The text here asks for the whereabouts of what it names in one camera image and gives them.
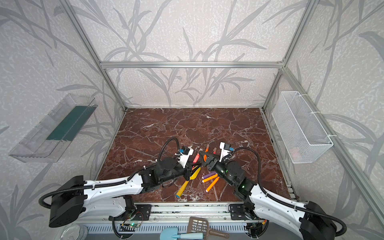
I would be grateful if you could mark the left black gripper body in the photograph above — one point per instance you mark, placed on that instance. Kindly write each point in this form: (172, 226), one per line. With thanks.
(188, 171)

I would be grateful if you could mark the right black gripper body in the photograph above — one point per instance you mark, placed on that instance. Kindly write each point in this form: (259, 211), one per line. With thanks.
(210, 161)

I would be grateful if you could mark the red marker pen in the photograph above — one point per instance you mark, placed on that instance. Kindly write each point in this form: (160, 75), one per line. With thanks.
(196, 158)

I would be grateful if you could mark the orange marker pen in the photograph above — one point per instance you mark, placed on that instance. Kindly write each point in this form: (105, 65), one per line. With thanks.
(207, 149)

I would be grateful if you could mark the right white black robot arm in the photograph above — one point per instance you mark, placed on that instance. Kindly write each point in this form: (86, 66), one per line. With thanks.
(306, 220)

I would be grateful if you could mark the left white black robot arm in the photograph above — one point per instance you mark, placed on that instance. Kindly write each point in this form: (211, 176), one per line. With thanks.
(79, 198)

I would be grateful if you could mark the orange capped marker lower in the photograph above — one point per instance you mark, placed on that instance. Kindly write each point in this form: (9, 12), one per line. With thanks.
(212, 184)

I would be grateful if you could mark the orange capped marker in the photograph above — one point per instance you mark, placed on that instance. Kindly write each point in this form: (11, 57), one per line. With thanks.
(212, 184)
(210, 178)

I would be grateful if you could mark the orange capped marker upper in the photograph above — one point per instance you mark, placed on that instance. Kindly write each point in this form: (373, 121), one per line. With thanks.
(210, 178)

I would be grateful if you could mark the purple capped marker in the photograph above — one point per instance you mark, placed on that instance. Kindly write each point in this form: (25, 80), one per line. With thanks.
(208, 175)

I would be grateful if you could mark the yellow toy shovel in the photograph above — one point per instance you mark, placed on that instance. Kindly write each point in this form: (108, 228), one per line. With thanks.
(183, 187)

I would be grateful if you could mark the brown toy slotted spatula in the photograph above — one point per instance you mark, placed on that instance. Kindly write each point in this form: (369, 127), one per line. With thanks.
(200, 225)

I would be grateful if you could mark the teal toy shovel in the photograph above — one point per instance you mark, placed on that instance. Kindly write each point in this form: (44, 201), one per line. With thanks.
(171, 233)

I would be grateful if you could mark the clear round dish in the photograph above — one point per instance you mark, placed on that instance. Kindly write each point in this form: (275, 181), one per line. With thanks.
(74, 232)

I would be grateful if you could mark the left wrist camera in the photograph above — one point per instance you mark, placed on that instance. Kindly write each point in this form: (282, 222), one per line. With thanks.
(184, 154)

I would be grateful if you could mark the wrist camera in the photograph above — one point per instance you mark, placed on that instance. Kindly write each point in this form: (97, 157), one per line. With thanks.
(226, 149)
(184, 154)

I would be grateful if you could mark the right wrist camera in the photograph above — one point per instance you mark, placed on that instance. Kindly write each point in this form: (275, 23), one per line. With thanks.
(226, 149)

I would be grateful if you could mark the aluminium mounting rail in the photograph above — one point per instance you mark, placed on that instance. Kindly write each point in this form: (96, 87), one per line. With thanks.
(180, 212)

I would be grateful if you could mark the white wire mesh basket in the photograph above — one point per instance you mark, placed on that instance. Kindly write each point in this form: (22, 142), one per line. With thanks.
(303, 135)

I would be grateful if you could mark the clear plastic wall bin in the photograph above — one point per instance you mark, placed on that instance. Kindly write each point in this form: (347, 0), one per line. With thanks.
(49, 139)

